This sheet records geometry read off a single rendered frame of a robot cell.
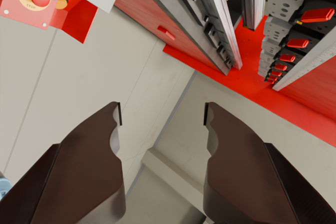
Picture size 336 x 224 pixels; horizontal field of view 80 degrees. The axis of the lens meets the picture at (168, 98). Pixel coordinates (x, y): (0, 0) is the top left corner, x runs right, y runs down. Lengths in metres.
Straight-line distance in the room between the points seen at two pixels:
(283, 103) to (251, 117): 1.63
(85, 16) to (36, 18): 0.13
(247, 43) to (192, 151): 2.55
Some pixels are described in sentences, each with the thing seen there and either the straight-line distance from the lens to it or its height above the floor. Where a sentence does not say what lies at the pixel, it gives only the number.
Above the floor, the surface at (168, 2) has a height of 0.88.
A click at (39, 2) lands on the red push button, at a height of 0.81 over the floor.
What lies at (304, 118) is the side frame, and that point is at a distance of 2.39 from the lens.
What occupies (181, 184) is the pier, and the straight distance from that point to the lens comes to 4.27.
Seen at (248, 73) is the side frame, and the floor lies 1.06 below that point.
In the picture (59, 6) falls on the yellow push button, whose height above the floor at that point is 0.72.
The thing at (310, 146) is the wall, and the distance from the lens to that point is 4.07.
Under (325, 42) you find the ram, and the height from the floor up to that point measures 1.35.
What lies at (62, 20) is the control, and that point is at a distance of 0.72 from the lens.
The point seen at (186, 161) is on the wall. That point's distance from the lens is 4.36.
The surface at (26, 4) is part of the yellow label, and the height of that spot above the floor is 0.78.
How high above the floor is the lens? 1.29
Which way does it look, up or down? 21 degrees down
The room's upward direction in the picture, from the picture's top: 123 degrees clockwise
